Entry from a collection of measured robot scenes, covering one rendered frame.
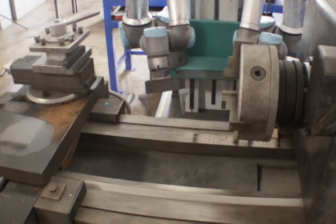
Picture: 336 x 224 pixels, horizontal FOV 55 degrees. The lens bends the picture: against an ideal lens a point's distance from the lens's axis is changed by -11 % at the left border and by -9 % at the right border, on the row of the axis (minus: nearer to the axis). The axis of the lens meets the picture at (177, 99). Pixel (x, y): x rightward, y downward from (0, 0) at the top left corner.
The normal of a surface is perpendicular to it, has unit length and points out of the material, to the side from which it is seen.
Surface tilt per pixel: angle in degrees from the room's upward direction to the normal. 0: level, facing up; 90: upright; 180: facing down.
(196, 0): 90
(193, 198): 48
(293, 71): 18
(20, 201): 0
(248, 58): 22
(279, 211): 0
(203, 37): 90
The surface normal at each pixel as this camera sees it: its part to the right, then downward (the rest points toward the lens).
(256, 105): -0.15, 0.29
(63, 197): -0.01, -0.85
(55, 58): -0.18, 0.51
